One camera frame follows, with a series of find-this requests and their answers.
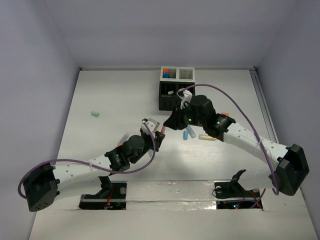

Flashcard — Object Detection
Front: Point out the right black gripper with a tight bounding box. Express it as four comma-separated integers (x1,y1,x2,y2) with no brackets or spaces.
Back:
163,103,206,131

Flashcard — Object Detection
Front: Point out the orange cap black highlighter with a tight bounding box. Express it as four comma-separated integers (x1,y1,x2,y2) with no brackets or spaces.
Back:
162,69,168,78

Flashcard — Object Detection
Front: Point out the pink highlighter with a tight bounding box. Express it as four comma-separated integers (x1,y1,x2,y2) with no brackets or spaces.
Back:
160,126,166,134

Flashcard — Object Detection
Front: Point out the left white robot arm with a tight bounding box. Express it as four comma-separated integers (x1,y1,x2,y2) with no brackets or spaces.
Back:
17,131,166,212

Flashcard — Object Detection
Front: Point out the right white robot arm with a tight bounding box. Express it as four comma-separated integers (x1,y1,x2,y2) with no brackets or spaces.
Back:
164,95,310,196

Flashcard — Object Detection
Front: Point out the light blue highlighter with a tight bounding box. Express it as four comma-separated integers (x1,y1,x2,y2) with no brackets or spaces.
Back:
148,150,154,158

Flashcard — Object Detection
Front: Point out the green grey highlighter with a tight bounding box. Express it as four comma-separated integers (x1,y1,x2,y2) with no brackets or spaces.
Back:
186,125,196,139

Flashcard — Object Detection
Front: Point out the black slotted container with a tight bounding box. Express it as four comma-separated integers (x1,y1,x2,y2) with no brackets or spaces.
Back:
158,81,195,111

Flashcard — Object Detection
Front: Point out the yellow highlighter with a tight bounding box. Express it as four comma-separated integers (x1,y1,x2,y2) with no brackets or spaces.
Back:
198,134,217,141

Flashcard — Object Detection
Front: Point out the white slotted container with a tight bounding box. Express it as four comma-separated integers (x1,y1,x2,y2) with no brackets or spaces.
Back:
160,66,196,83

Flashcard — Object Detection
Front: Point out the green highlighter cap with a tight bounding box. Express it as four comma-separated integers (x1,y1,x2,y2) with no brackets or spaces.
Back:
91,111,100,117

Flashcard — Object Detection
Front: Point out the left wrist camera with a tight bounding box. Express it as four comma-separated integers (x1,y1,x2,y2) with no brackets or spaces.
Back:
141,118,160,134

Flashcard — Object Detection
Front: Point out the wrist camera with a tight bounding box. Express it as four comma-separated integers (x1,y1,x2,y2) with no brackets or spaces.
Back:
141,118,160,134
176,89,193,109

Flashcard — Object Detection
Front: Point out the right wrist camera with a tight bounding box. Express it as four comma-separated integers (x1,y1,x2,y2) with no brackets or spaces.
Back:
176,89,193,109

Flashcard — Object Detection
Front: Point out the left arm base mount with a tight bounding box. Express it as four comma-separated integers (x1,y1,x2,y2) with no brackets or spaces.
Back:
78,176,127,211

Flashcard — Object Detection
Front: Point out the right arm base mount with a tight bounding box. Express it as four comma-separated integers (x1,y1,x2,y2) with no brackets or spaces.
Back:
211,169,263,210

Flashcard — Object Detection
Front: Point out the metal rail right edge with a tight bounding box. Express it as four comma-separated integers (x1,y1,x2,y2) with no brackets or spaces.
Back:
249,69,279,143

